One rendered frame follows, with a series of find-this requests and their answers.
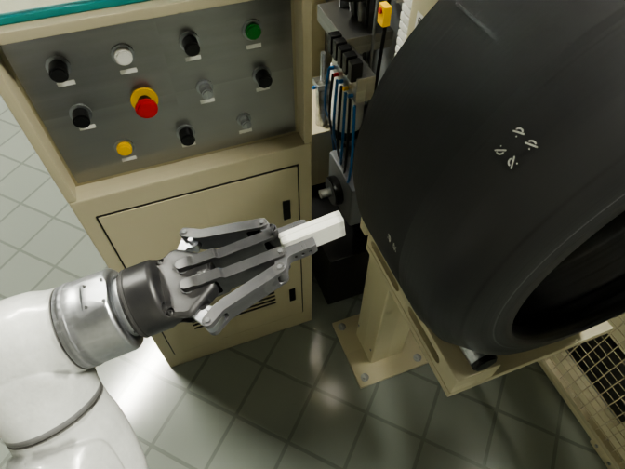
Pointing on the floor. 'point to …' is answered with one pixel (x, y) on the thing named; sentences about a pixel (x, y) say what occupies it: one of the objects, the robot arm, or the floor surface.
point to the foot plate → (365, 374)
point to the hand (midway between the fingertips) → (312, 234)
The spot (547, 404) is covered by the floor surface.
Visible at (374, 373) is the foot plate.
